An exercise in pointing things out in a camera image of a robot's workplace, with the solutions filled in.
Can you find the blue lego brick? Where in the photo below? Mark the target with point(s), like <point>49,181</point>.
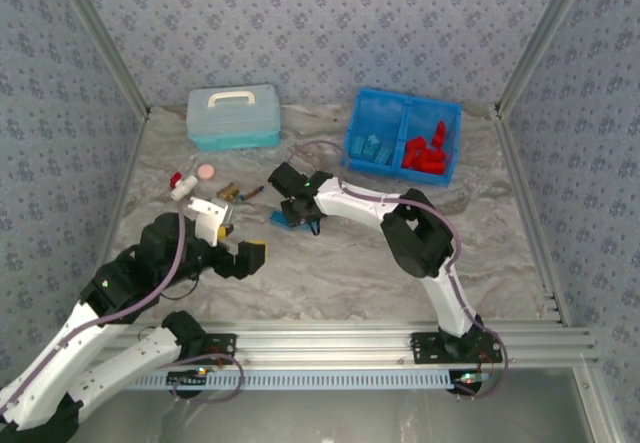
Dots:
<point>384,155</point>
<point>276,220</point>
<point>370,146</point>
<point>356,147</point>

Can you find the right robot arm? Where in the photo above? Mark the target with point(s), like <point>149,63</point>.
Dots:
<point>447,298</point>

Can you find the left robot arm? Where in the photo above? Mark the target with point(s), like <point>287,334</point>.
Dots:
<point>55,358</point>

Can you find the brass pipe fitting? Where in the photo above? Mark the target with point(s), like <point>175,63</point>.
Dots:
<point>228,191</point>

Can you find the orange and blue small tool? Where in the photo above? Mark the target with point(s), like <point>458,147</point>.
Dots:
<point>251,193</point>

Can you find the pink round disc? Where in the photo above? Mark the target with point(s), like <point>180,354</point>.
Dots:
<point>206,172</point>

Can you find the blue two-compartment bin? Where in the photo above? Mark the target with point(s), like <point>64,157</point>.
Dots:
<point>380,118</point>

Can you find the left circuit board with LED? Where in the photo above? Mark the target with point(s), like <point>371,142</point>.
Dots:
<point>187,379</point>

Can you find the circuit board with led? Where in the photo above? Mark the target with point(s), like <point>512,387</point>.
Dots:
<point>469,379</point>
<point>187,379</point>

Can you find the right circuit board with LED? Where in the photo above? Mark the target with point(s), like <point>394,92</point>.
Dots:
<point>469,379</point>

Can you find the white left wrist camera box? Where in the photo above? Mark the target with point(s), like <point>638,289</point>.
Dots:
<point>207,218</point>

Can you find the aluminium left side rail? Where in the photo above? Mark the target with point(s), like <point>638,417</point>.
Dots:
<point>120,203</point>

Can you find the aluminium rail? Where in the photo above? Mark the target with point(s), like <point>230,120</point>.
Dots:
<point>535,223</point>
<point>120,203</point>
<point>325,343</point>

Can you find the aluminium front rail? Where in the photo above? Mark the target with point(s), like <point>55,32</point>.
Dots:
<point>325,343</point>

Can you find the aluminium left corner post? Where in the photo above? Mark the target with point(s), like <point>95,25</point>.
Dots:
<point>100,38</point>

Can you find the aluminium corner post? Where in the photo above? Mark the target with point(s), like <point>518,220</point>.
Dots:
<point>545,33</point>
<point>100,38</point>

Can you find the aluminium right side rail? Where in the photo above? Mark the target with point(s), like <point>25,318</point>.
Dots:
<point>535,223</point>

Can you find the aluminium right corner post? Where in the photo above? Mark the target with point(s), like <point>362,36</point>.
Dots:
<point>545,33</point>

